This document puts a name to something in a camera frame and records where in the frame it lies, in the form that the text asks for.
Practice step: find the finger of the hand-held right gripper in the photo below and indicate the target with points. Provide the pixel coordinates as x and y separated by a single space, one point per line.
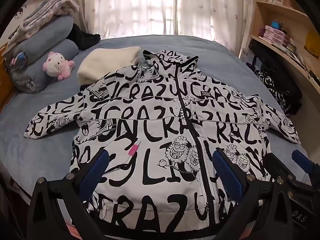
275 162
301 158

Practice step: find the black white patterned clothes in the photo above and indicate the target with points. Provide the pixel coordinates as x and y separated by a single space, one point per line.
267 82

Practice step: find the pink plush cat toy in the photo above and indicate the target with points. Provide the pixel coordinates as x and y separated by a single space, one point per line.
53 65

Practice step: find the orange wooden headboard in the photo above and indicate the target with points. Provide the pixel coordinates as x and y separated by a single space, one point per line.
5 80

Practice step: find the small blue box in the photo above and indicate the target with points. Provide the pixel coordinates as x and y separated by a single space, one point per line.
275 24

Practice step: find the wooden shelf unit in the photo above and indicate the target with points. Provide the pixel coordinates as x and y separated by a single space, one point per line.
282 10

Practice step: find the white printed cardboard box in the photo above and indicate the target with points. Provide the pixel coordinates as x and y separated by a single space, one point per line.
246 55

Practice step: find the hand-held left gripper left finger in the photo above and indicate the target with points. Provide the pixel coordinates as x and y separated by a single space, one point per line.
98 166

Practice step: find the pale patterned blanket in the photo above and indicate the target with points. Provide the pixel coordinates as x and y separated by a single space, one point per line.
42 12

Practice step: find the yellow bag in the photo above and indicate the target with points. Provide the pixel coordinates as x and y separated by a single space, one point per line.
312 42

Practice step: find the cream fluffy folded garment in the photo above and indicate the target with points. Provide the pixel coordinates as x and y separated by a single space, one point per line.
107 62

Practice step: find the round black wall sticker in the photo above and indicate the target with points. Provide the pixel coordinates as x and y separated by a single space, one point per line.
18 13

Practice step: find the black white printed jacket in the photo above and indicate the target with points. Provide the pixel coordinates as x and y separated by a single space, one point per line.
150 120

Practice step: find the black fluffy garment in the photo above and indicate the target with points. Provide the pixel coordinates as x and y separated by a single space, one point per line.
85 40

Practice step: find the rolled blue pillow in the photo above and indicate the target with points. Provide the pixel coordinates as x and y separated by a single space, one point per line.
47 30
32 77

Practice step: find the stack of pink boxes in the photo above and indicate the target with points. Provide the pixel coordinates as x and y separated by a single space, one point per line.
272 33

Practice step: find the black hanging clothes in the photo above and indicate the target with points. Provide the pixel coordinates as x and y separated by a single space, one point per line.
280 65

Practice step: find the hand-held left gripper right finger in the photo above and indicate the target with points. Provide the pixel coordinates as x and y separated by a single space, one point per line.
228 175

